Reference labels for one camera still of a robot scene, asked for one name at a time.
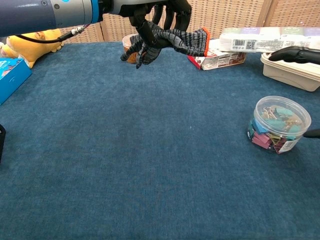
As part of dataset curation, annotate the yellow plush toy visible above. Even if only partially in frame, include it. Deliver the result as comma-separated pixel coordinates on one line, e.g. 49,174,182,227
0,28,65,69

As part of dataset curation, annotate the clear jar of binder clips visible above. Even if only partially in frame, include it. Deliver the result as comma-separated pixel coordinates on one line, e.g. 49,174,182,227
247,95,312,155

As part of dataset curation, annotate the woven folding screen panel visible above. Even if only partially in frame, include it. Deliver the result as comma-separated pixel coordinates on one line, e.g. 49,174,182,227
101,12,178,42
175,0,270,40
267,0,320,29
59,22,104,45

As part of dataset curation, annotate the beige plastic lidded container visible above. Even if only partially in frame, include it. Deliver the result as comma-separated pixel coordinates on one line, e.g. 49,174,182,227
260,52,320,93

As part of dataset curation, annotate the black and white knit glove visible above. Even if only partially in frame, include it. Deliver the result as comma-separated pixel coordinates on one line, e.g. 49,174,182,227
120,27,210,70

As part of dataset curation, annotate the silver and black left hand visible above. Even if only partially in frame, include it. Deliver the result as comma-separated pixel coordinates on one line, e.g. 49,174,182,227
101,0,193,48

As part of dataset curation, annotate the clear jar of rubber bands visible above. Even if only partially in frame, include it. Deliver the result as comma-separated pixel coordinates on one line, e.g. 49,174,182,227
122,33,141,64

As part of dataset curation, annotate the blue cardboard box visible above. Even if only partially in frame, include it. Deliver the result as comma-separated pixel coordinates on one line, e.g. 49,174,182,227
0,57,33,105

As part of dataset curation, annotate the red and white snack box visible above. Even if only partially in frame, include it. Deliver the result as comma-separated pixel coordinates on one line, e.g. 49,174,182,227
187,38,248,71

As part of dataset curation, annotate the black right hand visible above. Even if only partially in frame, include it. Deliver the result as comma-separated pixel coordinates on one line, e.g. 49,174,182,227
269,45,320,139

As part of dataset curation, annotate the black arm cable with connector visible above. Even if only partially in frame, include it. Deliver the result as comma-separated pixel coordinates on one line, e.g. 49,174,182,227
15,22,94,44

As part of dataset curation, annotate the white tissue multipack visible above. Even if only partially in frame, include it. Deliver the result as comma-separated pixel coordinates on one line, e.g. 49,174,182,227
219,26,320,57

